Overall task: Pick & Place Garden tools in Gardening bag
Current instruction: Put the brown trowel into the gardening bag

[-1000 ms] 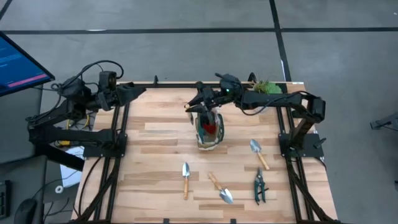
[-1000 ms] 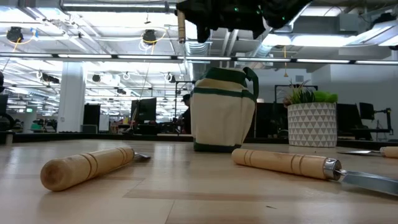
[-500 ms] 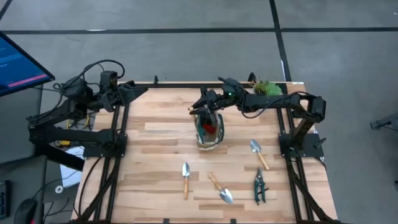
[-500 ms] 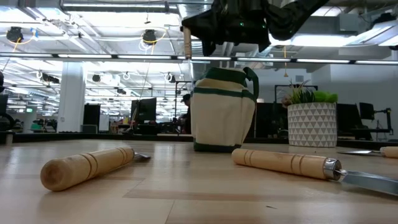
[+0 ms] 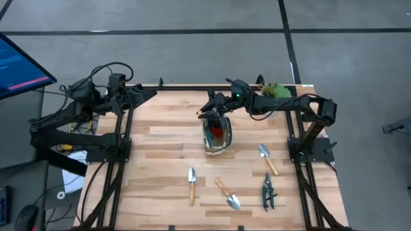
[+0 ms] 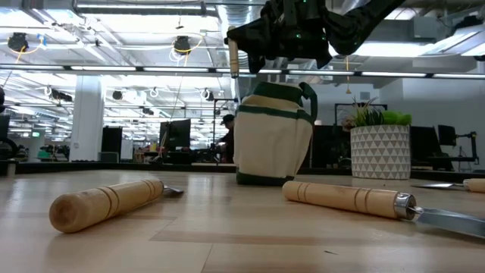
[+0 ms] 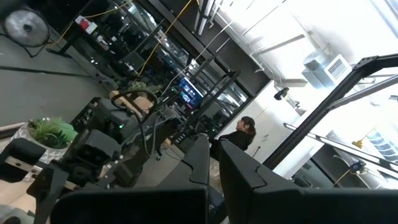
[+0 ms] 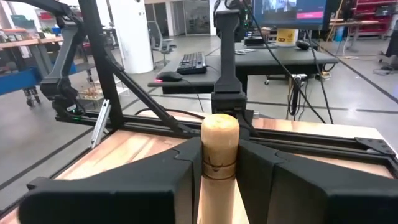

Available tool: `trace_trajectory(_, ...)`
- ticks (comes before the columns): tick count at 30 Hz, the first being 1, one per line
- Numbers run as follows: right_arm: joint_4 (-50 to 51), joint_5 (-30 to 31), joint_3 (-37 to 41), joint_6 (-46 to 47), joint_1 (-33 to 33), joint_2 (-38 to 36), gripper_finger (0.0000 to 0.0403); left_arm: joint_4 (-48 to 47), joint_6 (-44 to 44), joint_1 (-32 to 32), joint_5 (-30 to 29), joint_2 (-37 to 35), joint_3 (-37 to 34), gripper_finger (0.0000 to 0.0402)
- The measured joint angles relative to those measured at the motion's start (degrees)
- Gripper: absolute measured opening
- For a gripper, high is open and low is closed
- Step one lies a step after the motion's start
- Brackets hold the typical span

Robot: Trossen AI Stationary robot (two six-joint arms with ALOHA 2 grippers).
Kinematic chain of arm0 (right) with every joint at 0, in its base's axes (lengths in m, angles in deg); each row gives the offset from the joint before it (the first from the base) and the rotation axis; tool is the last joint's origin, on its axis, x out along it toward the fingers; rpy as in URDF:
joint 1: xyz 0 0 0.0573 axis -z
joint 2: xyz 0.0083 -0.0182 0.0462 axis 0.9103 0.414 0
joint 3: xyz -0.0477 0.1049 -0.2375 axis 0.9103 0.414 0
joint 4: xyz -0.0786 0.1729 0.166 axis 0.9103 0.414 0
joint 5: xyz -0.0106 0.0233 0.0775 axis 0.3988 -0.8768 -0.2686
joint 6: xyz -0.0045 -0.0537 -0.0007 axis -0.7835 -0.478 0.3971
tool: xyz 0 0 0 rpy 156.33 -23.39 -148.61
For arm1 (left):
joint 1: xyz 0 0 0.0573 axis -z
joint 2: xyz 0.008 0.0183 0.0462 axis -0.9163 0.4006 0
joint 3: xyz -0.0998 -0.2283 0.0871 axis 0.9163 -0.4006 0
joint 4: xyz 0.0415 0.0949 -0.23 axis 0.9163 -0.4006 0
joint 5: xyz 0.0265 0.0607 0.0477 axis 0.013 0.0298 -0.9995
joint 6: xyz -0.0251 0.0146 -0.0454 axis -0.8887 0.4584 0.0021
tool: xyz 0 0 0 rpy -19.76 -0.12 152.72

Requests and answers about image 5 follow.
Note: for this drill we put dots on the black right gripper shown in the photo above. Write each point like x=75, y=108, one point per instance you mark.
x=224, y=101

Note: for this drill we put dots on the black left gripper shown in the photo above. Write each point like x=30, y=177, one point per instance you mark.
x=120, y=102

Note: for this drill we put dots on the red and black gardening glove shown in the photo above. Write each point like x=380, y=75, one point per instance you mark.
x=217, y=132

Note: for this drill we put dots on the green pruning shears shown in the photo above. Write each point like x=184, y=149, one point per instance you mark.
x=266, y=192

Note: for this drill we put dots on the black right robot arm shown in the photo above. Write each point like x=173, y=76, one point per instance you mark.
x=289, y=104

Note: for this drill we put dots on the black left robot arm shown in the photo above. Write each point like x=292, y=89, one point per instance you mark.
x=64, y=139

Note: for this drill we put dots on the beige green canvas gardening bag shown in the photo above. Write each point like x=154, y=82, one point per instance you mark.
x=221, y=144

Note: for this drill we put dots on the green plant in patterned pot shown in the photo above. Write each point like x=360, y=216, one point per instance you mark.
x=276, y=91

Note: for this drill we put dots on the yellow clamp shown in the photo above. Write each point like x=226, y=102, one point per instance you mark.
x=66, y=147

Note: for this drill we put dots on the white paper sheet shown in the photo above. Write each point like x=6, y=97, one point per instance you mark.
x=72, y=179

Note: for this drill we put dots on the computer monitor blue screen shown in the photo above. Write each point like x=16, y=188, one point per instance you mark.
x=19, y=70

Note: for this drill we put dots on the grey box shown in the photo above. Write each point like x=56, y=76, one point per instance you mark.
x=16, y=128

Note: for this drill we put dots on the white tape roll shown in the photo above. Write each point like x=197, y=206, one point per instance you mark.
x=58, y=195

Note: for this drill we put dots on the black computer mouse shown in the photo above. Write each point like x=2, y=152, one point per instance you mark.
x=27, y=218

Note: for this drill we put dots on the black stand leg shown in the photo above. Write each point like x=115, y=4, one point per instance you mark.
x=398, y=126

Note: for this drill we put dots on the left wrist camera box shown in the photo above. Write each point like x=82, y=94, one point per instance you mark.
x=116, y=81

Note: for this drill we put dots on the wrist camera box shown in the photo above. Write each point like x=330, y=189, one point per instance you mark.
x=240, y=90
x=116, y=81

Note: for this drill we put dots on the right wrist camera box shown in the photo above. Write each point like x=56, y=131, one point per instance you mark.
x=240, y=90

